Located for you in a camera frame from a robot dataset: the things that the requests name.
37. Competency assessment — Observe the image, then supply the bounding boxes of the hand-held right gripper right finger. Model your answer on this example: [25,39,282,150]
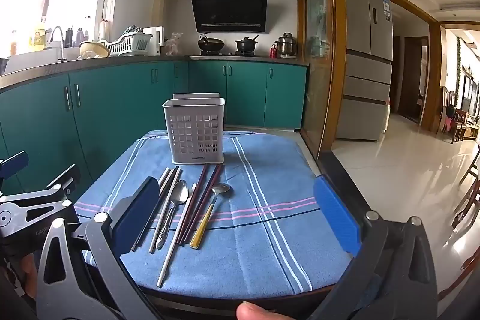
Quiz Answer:
[307,151,439,320]

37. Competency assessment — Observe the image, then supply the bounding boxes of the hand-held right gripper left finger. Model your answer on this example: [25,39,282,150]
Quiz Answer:
[35,175,166,320]

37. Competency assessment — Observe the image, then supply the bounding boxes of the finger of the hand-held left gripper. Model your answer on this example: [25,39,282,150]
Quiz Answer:
[0,151,30,181]
[45,164,82,201]

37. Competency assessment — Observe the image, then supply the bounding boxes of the black chopstick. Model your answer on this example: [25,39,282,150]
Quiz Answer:
[131,166,170,253]

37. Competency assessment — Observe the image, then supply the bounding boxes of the steel spoon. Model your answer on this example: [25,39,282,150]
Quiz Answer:
[155,179,189,250]

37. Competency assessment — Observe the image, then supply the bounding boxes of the dark red chopstick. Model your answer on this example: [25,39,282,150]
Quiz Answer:
[182,163,225,245]
[177,163,209,245]

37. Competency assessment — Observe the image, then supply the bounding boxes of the yellow-handled spoon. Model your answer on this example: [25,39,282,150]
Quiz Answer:
[190,183,232,249]

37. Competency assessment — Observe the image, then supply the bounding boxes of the white plastic utensil holder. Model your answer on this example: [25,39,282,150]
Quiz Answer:
[162,92,226,165]

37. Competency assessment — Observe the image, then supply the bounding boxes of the person's right hand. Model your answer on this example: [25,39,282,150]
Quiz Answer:
[236,301,280,320]

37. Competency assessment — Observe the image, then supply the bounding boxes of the blue striped cloth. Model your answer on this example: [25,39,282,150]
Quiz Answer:
[73,130,355,296]

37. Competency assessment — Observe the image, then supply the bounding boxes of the green base cabinets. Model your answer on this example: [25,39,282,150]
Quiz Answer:
[0,61,308,193]

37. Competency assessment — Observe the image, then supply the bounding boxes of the dark kitchen countertop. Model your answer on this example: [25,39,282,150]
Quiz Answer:
[0,55,310,88]

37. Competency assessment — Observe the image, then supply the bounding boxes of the yellow oil bottle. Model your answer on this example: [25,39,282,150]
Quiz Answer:
[29,17,46,51]

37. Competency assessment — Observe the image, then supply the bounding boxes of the steel faucet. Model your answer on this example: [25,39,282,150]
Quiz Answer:
[49,25,68,62]

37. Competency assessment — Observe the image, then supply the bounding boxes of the beige bowl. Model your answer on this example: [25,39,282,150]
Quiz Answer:
[79,40,111,59]

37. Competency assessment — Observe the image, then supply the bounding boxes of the wooden chair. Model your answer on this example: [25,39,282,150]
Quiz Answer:
[452,140,480,231]
[437,85,469,144]

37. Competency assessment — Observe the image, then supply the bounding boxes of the white dish rack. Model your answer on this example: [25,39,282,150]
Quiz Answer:
[99,27,154,57]

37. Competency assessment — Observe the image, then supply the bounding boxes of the dark wooden door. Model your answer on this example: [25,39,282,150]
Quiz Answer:
[397,36,429,124]

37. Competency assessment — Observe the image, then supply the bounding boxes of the silver refrigerator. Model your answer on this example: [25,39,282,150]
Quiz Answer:
[335,0,394,141]

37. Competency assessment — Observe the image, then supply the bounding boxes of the white kettle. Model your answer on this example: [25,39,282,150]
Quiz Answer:
[143,26,165,55]

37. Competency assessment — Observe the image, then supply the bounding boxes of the clear plastic bag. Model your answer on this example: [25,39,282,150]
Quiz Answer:
[165,32,184,56]

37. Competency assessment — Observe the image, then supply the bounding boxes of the wooden sliding glass door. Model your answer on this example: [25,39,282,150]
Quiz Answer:
[298,0,347,159]

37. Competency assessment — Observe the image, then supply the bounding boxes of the steel stock pot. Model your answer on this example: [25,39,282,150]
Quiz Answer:
[275,32,298,56]

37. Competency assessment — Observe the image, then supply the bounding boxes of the gas stove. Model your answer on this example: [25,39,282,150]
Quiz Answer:
[189,50,269,60]

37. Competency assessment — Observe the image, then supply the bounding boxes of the black wok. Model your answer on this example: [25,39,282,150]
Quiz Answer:
[197,35,226,52]

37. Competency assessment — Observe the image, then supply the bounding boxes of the black cooking pot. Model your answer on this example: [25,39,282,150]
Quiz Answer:
[235,36,259,54]

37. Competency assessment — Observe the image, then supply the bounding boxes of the black range hood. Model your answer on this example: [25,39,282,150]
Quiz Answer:
[189,0,269,34]

